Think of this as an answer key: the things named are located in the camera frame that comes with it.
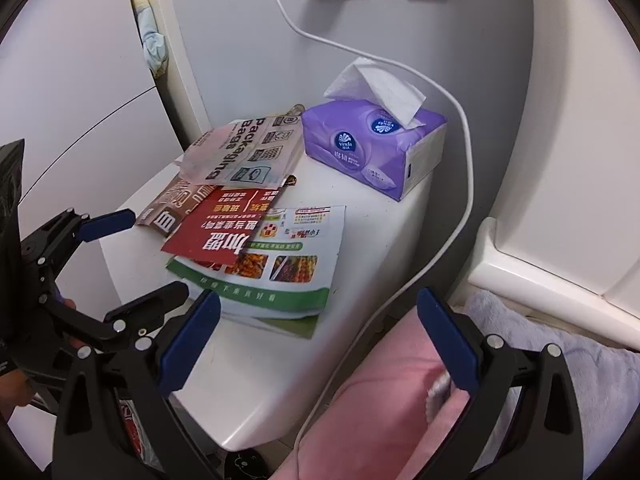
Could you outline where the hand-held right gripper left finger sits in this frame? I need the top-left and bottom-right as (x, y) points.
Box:
(52, 290), (223, 480)

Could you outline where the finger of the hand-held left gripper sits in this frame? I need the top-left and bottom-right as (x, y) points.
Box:
(20, 207), (137, 281)
(37, 280), (190, 358)

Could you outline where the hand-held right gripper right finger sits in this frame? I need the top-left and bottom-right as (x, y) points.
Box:
(416, 287), (584, 480)

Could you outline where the brown snack packet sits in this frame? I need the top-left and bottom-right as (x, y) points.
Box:
(136, 175), (223, 238)

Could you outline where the red printed packet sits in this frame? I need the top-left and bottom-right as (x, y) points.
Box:
(161, 187), (283, 273)

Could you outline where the green and white packet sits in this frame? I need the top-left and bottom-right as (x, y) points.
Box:
(166, 205), (347, 340)

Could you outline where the translucent printed packaging bag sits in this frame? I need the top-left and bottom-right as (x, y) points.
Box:
(175, 115), (304, 188)

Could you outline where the person's left hand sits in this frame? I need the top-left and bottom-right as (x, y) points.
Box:
(0, 369), (36, 407)

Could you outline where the white bedside cabinet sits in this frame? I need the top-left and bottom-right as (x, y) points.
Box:
(97, 157), (436, 453)

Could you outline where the lavender fleece blanket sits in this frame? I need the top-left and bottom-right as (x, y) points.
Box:
(450, 289), (640, 480)

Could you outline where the pink blanket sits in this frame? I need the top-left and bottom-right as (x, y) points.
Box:
(270, 305), (473, 480)

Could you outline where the red printed plastic bag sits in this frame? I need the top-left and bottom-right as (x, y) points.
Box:
(116, 395), (161, 480)

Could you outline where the dark slipper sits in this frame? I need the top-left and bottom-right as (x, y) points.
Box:
(222, 447), (273, 480)

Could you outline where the white wardrobe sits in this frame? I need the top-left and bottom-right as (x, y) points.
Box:
(0, 0), (213, 311)

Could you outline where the light blue cloth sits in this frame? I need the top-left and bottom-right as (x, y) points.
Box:
(127, 0), (168, 79)

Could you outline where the purple tissue pack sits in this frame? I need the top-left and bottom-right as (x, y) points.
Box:
(301, 57), (448, 202)

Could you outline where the white charging cable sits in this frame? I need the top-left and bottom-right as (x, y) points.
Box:
(266, 0), (475, 466)

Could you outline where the white bed frame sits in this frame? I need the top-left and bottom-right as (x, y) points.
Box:
(467, 0), (640, 321)

